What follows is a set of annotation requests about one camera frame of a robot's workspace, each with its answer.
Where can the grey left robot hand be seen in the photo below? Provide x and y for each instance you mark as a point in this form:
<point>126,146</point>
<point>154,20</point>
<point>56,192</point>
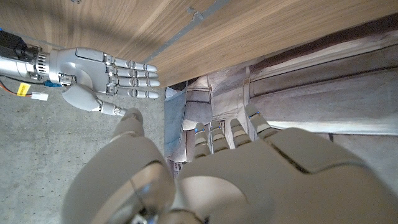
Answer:
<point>248,186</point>

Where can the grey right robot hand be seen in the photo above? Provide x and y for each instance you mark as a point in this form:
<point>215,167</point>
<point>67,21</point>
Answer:
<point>84,68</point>

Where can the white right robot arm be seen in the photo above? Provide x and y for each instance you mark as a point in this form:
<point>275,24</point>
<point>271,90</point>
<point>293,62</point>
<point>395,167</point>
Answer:
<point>12,67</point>

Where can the blue grey leaning board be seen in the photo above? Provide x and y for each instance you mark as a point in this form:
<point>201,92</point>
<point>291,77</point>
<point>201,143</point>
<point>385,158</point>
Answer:
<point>174,121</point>

